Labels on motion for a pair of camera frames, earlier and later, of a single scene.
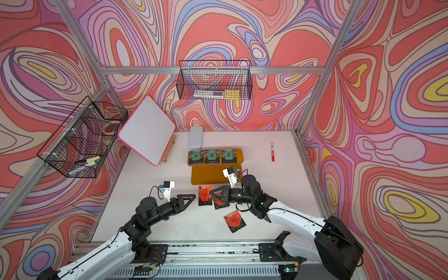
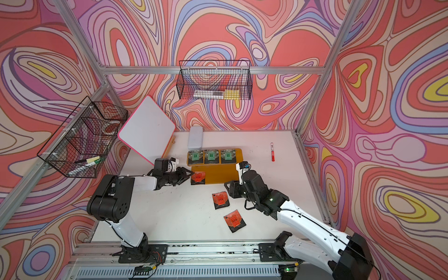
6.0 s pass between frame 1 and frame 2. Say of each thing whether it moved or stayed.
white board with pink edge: stayed
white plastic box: stayed
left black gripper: moved
